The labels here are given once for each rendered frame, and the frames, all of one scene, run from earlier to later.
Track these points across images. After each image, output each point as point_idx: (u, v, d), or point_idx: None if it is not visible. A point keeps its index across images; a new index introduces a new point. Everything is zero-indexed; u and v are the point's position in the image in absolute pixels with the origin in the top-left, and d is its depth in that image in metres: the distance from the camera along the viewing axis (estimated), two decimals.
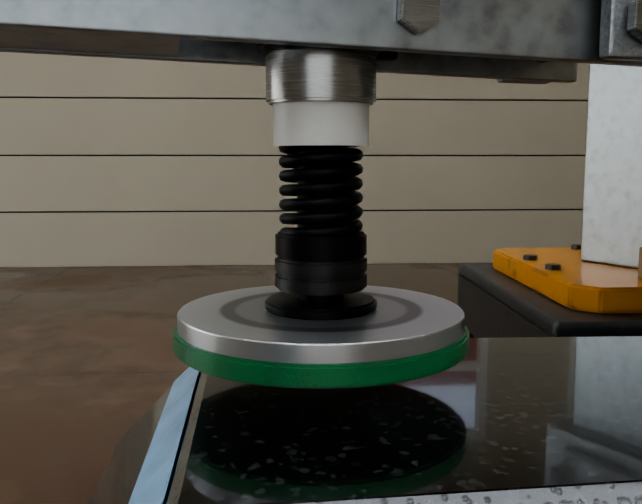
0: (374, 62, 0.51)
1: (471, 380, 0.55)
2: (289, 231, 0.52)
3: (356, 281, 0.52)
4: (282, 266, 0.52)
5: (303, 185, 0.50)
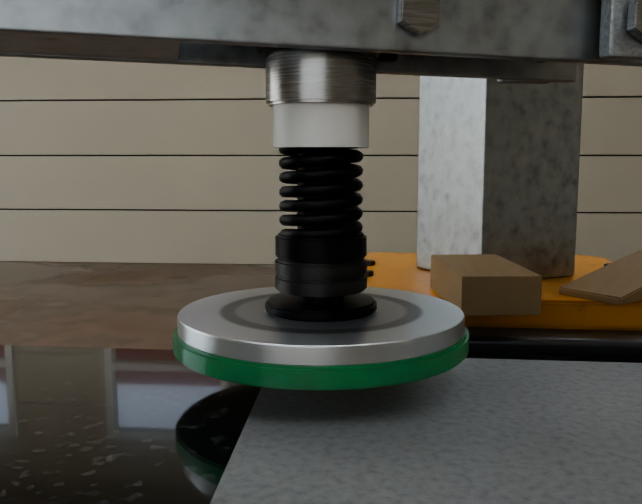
0: (374, 64, 0.51)
1: None
2: (289, 233, 0.52)
3: (356, 283, 0.52)
4: (282, 267, 0.52)
5: (303, 187, 0.50)
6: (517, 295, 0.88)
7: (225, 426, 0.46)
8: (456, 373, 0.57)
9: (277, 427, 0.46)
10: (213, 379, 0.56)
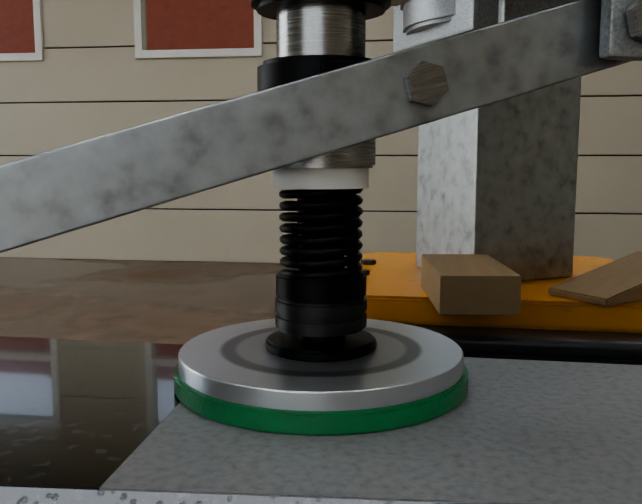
0: None
1: None
2: (289, 273, 0.52)
3: (356, 323, 0.52)
4: (282, 307, 0.52)
5: (303, 228, 0.51)
6: (496, 295, 0.89)
7: (151, 413, 0.48)
8: None
9: (199, 416, 0.48)
10: (160, 370, 0.58)
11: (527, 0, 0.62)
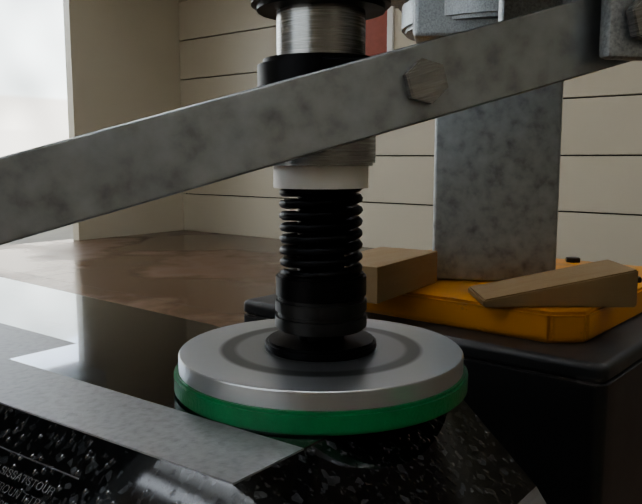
0: None
1: None
2: (289, 273, 0.52)
3: (356, 323, 0.52)
4: (282, 307, 0.52)
5: (303, 228, 0.51)
6: None
7: None
8: (100, 314, 0.79)
9: None
10: None
11: (527, 0, 0.62)
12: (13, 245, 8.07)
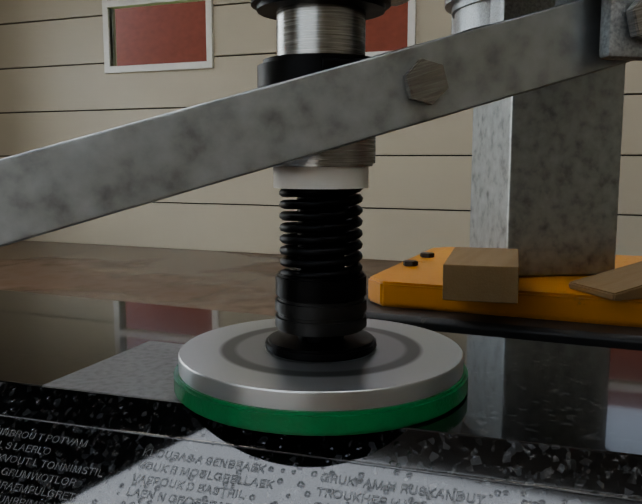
0: None
1: None
2: (289, 273, 0.52)
3: (356, 322, 0.52)
4: (282, 307, 0.52)
5: (303, 228, 0.51)
6: (495, 284, 0.96)
7: (117, 348, 0.65)
8: None
9: (148, 352, 0.63)
10: (151, 323, 0.74)
11: (527, 0, 0.62)
12: None
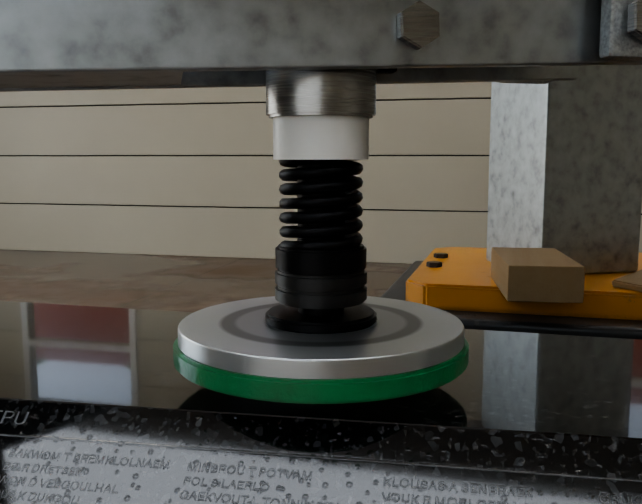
0: (374, 76, 0.51)
1: (23, 333, 0.70)
2: (289, 245, 0.52)
3: (356, 295, 0.52)
4: (282, 279, 0.52)
5: (303, 199, 0.51)
6: (561, 284, 0.96)
7: None
8: (468, 340, 0.67)
9: None
10: None
11: None
12: None
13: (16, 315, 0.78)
